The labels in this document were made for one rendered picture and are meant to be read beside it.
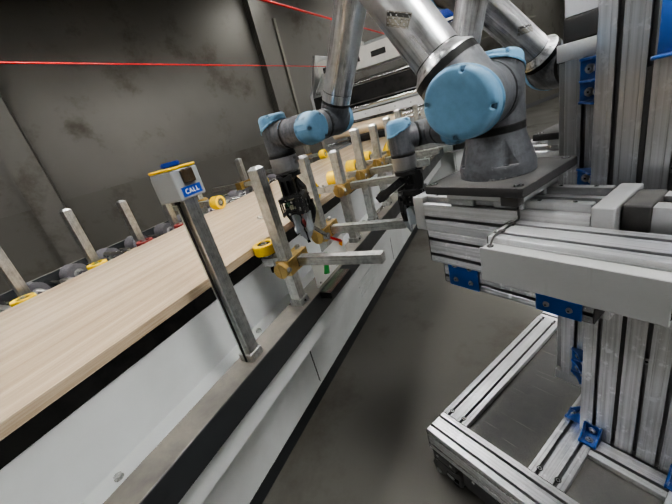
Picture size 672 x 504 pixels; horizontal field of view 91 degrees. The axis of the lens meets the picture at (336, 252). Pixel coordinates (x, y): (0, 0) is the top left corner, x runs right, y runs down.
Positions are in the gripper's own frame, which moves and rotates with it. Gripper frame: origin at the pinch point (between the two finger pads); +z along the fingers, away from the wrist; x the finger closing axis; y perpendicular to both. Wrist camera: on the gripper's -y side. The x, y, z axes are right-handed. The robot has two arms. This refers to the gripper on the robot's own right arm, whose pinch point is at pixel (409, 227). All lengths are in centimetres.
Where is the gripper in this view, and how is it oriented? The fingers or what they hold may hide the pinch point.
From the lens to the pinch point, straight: 117.0
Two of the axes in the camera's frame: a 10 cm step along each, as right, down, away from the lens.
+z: 2.4, 9.0, 3.7
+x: 4.2, -4.4, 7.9
